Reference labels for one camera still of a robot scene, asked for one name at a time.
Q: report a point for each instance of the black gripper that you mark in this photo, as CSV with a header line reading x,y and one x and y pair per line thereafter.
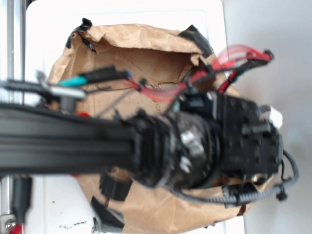
x,y
249,145

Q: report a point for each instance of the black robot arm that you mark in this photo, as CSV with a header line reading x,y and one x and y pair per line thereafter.
x,y
211,134

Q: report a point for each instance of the brown paper bag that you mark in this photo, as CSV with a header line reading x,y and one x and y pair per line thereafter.
x,y
163,57

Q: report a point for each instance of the aluminium frame rail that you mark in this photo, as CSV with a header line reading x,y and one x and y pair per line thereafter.
x,y
11,62

